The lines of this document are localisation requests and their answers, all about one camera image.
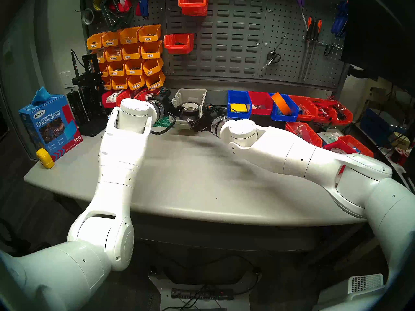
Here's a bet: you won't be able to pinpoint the dark red storage bin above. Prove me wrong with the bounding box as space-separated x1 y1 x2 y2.
102 90 119 108
323 140 349 154

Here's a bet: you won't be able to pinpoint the yellow tape measure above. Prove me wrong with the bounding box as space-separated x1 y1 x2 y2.
36 148 55 169

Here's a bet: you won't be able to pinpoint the orange tape roll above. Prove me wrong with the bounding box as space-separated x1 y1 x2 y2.
271 92 293 116

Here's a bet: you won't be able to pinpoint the blue crate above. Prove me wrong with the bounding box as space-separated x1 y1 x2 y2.
360 108 409 146

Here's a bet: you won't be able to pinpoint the metal tool holder rail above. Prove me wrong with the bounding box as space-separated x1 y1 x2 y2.
303 38 344 51

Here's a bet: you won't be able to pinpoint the orange bin labelled M3-12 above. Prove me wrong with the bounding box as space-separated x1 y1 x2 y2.
108 60 127 77

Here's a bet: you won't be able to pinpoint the orange bin labelled M2.5-5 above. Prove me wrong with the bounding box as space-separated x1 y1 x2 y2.
127 74 147 90

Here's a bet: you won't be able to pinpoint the blue storage bin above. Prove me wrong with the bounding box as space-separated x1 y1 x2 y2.
268 93 299 122
227 90 253 120

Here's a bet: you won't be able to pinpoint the red wall bin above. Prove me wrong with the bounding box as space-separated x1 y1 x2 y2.
178 0 209 17
163 33 195 55

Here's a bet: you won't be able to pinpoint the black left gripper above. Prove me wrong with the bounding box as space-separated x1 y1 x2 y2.
160 98 186 119

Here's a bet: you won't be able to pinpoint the blue cleaning cloth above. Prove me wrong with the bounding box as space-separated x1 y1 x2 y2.
31 86 52 106

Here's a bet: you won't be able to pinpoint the orange bin labelled M3X6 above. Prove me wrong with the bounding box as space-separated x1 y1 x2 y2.
138 24 162 43

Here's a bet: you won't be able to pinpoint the black power strip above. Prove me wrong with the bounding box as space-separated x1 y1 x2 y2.
171 288 234 301

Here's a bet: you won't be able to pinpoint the black metal stand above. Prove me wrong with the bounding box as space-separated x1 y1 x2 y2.
71 54 107 120

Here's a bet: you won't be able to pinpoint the orange bin labelled M3-8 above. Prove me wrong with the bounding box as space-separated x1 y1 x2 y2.
125 58 145 75

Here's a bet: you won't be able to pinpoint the black tape roll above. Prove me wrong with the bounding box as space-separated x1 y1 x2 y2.
181 101 199 118

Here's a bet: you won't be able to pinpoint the blue cleaning cloths box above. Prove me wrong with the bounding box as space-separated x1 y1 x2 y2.
18 94 83 162

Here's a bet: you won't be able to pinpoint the black floor cable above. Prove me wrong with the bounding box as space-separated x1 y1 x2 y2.
130 234 263 296

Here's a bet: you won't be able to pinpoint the black bench clamp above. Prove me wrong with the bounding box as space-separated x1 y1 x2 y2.
100 0 134 32

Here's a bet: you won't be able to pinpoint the red white tool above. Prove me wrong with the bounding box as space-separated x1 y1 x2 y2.
112 0 133 13

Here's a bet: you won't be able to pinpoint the grey louvred wall panel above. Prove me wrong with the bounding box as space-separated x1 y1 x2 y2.
165 0 268 83

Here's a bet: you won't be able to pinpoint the black scissors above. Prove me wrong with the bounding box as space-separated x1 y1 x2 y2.
259 35 286 75

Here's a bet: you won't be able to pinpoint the orange bin labelled M2.5-6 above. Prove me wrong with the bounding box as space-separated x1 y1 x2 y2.
111 75 129 90

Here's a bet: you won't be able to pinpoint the wooden frame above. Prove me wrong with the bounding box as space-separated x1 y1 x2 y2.
362 77 415 120

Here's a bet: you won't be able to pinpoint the grey plastic storage bin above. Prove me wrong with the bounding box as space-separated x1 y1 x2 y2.
169 88 208 130

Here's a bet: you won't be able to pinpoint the purple scissors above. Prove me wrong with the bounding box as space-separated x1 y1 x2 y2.
290 0 308 30

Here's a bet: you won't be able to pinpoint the blue handled tool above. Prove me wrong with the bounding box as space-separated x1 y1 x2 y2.
136 0 153 19

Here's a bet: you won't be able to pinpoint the white green packet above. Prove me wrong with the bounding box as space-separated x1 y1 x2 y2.
318 131 344 145

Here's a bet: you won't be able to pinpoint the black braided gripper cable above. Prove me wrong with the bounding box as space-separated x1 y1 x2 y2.
151 114 177 135

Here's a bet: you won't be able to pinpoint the orange bin labelled M3-6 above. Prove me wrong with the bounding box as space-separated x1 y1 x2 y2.
143 57 164 76

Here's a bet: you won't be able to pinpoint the white vented appliance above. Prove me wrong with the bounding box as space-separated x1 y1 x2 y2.
313 273 389 311

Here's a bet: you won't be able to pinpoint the black chair base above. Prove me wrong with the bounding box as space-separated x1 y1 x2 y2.
0 218 52 254

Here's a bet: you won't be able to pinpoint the red handled tool set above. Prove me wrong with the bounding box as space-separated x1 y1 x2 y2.
313 100 338 120

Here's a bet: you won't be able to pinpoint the black small box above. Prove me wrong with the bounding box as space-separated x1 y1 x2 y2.
310 119 336 132

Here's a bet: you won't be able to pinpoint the black soldering pen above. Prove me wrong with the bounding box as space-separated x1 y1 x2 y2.
70 49 85 77

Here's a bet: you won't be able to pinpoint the black monitor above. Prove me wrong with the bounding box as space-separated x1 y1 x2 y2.
340 0 415 97

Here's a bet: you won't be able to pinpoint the orange handled file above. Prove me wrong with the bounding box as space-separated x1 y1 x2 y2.
304 19 323 82
298 17 315 82

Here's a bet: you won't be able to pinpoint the black cylindrical tools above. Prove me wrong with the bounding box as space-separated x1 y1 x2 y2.
66 89 88 126

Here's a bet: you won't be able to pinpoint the orange bin labelled M4-6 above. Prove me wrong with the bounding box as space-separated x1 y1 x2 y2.
121 42 143 60

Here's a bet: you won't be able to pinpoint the ribbed red storage bin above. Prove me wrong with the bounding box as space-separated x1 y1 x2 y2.
285 122 323 148

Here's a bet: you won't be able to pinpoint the black base pad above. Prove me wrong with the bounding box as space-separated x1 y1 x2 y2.
78 117 111 137

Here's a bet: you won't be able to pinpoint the red spool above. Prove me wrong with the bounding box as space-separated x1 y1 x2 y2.
391 147 411 167

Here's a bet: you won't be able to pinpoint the grey pegboard panel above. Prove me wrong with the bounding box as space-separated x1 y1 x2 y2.
259 0 350 89
80 0 167 75

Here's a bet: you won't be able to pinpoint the orange bin labelled HEX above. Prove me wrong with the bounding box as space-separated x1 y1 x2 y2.
145 71 166 90

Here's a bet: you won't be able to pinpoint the green cutting mat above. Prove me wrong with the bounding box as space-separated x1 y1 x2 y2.
152 116 175 129

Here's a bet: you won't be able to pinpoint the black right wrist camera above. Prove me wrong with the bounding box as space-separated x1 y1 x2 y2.
205 104 227 117

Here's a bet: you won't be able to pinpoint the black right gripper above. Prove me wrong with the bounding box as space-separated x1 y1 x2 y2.
189 111 221 132

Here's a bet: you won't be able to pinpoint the orange bin labelled M3-4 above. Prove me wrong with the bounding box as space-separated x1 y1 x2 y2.
141 40 163 59

